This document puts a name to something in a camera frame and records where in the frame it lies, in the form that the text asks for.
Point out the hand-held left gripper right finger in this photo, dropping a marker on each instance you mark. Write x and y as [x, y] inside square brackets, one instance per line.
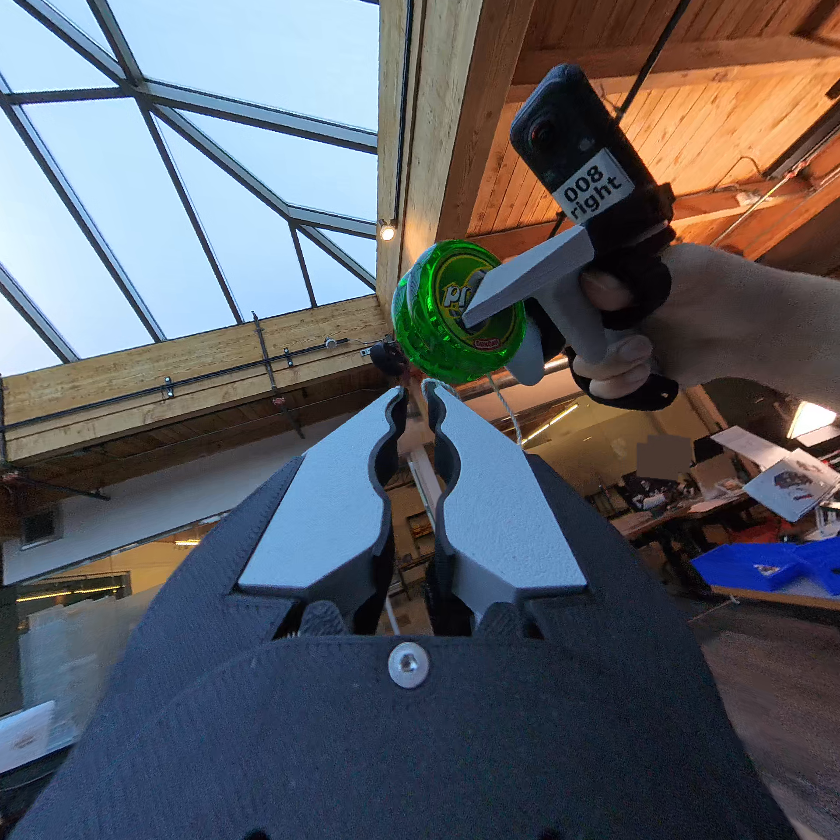
[505, 525]

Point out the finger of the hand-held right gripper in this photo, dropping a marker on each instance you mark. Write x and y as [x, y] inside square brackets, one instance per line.
[531, 358]
[531, 275]

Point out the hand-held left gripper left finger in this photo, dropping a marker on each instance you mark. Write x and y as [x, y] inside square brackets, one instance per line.
[321, 518]

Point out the green translucent yoyo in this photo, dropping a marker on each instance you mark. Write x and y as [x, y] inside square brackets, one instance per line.
[439, 321]

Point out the person's right hand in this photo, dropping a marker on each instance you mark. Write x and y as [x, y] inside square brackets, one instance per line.
[702, 315]

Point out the black round speaker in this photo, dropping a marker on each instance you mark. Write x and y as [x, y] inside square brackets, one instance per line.
[387, 359]

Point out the beam spot lamp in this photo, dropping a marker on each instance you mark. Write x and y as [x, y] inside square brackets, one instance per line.
[387, 231]

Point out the black conduit pipe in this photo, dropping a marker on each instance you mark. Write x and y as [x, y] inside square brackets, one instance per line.
[197, 382]

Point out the blue plastic bin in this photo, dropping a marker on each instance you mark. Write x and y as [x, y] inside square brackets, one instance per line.
[748, 568]
[823, 561]

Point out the white printed poster sheet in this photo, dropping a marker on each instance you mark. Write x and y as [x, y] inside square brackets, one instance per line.
[794, 485]

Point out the glass skylight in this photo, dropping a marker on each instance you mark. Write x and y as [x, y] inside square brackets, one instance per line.
[197, 164]

